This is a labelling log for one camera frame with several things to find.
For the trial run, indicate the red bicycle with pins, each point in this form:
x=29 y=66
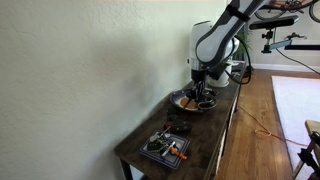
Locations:
x=283 y=4

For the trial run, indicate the white round pot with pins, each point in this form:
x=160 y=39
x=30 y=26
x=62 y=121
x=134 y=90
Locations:
x=221 y=82

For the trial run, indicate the blue plate with orange spiral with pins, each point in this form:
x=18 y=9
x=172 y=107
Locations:
x=180 y=101

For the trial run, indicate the bunch of metal keys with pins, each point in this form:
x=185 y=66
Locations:
x=160 y=143

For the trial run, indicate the black flashlight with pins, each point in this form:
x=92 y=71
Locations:
x=181 y=127

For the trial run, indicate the green leafy houseplant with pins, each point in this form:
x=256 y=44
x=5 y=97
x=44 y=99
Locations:
x=240 y=43

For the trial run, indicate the thin black stick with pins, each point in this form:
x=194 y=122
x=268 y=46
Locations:
x=189 y=103

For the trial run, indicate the light wooden folding table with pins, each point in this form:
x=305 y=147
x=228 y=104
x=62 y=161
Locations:
x=313 y=128

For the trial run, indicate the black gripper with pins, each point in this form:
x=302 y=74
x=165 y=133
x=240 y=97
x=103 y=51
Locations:
x=199 y=75

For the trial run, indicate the black stereo camera bar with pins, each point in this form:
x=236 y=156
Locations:
x=273 y=22

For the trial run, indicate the white rug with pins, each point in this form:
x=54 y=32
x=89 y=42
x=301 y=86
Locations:
x=296 y=106

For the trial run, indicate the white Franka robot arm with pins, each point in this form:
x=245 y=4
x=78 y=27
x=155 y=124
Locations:
x=216 y=40

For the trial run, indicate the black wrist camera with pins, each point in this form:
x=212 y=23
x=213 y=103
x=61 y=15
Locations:
x=216 y=70

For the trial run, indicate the dark wooden console table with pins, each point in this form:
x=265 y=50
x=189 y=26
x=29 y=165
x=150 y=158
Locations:
x=206 y=133

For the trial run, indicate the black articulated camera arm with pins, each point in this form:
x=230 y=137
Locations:
x=280 y=44

